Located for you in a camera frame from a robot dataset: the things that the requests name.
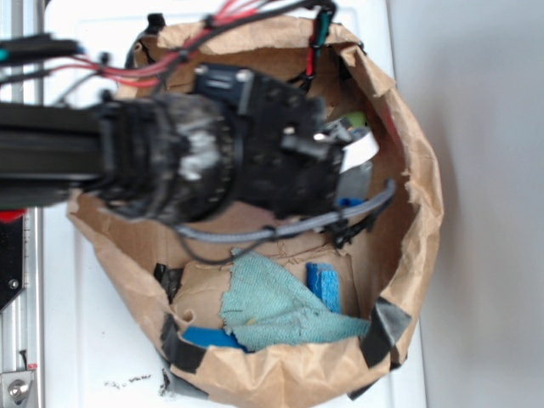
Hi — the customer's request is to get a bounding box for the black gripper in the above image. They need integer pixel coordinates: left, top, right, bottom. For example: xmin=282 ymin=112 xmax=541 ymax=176
xmin=193 ymin=64 xmax=343 ymax=218

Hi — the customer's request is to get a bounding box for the green plush bird toy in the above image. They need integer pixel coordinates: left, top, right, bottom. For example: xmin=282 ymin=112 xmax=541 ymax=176
xmin=345 ymin=111 xmax=368 ymax=128

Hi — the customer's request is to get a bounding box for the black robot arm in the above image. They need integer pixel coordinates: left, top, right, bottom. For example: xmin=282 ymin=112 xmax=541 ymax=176
xmin=1 ymin=64 xmax=344 ymax=226

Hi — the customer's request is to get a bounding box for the brown paper bag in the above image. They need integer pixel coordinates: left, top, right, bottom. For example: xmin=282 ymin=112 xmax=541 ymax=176
xmin=67 ymin=24 xmax=444 ymax=407

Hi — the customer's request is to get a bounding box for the upright blue sponge block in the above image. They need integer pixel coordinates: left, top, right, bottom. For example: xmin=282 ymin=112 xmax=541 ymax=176
xmin=306 ymin=263 xmax=341 ymax=314

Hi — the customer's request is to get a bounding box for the light blue cloth rag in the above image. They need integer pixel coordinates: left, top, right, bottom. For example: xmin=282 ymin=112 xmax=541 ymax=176
xmin=219 ymin=252 xmax=370 ymax=352

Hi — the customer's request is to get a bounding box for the black tape strip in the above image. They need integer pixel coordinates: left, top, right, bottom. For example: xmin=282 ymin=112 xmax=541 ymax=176
xmin=360 ymin=297 xmax=412 ymax=368

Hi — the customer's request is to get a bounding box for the flat blue sponge block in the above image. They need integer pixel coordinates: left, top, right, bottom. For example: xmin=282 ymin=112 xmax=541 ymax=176
xmin=182 ymin=326 xmax=247 ymax=352

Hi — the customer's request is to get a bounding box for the grey braided cable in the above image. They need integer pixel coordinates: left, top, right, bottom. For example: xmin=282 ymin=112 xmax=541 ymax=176
xmin=174 ymin=178 xmax=397 ymax=246

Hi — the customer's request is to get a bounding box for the red and black wire bundle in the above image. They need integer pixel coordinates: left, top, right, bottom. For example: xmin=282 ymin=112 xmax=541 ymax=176
xmin=0 ymin=0 xmax=341 ymax=103

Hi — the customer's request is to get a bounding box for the black mounting bracket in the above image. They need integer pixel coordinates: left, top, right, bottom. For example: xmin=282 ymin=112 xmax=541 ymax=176
xmin=0 ymin=218 xmax=25 ymax=312

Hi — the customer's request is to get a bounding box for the aluminium frame rail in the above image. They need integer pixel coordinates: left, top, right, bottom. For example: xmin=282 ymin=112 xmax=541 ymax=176
xmin=1 ymin=0 xmax=46 ymax=407

